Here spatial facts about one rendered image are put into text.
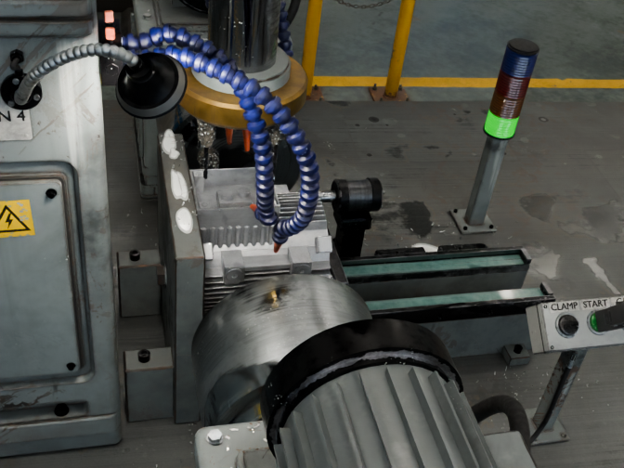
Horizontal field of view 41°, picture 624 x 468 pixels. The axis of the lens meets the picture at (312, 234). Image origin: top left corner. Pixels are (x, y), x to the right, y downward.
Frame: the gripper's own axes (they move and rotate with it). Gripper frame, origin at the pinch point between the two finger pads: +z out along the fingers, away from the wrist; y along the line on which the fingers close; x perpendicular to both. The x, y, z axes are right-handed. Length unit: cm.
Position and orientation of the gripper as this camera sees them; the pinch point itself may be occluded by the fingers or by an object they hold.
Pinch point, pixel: (615, 318)
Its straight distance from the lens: 123.4
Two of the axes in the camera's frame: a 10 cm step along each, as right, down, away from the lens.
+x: 1.1, 9.7, -2.0
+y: -9.7, 0.6, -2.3
